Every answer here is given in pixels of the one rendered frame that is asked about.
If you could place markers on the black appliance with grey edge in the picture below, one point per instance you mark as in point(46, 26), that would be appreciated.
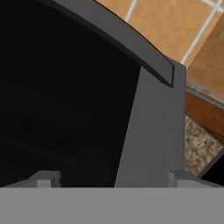
point(215, 172)

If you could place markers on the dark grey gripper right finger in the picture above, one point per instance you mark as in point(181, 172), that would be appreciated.
point(186, 180)

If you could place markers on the brown wooden cupboard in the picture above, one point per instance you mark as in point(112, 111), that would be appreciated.
point(208, 110)

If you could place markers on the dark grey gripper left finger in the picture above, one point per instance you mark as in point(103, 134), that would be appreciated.
point(43, 179)

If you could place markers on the black and grey microwave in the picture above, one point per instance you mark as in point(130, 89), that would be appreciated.
point(58, 102)

